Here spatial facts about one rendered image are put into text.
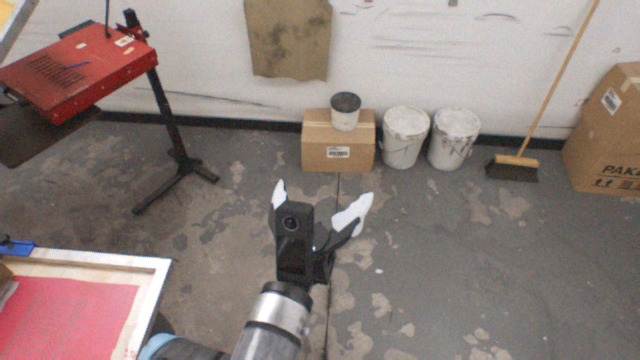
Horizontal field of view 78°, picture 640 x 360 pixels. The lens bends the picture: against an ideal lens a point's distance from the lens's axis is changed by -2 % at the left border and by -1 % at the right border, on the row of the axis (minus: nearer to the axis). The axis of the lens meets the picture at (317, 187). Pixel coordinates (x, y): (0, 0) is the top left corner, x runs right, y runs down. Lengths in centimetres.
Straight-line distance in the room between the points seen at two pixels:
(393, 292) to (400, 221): 51
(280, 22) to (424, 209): 151
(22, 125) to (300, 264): 189
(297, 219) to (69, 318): 111
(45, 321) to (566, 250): 270
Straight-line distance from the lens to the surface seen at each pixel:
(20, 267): 170
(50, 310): 155
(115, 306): 145
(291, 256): 52
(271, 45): 267
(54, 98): 205
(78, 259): 156
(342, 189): 279
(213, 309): 241
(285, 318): 50
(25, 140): 217
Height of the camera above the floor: 216
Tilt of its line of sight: 51 degrees down
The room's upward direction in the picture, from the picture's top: straight up
